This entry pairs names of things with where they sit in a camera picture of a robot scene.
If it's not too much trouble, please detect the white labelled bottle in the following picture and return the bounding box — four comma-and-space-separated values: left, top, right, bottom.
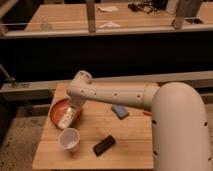
58, 106, 78, 129

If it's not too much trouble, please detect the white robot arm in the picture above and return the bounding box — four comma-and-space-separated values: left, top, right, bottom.
67, 70, 213, 171

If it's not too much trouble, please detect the orange ceramic bowl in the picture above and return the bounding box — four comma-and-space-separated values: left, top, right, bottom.
50, 98, 82, 129

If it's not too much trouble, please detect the white plastic cup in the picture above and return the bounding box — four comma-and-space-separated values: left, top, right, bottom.
58, 128, 80, 152

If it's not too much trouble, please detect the blue sponge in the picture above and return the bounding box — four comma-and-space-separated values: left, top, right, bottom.
111, 105, 129, 120

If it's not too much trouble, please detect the small wooden table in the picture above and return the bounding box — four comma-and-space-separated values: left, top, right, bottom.
32, 82, 160, 171

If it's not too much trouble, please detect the black rectangular block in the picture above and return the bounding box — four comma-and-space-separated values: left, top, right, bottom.
93, 135, 115, 156

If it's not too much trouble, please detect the orange small object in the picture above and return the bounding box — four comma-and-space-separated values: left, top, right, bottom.
143, 111, 151, 116

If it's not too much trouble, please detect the clear plastic cup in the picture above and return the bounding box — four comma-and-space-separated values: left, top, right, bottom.
40, 18, 51, 31

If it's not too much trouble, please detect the long wooden workbench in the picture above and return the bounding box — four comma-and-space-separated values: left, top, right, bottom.
0, 2, 213, 38

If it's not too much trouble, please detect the white crumpled paper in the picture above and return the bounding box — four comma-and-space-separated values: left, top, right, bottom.
99, 21, 121, 28

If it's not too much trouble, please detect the white paper sheet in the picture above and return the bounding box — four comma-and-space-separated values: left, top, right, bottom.
97, 6, 119, 12

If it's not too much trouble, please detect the grey metal post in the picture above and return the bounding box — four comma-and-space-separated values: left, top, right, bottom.
172, 0, 203, 29
86, 0, 96, 33

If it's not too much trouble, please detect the black cable bundle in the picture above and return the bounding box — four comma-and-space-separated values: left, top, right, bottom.
127, 0, 161, 14

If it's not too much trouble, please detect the grey metal post right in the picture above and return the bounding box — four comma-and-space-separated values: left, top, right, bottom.
172, 0, 203, 29

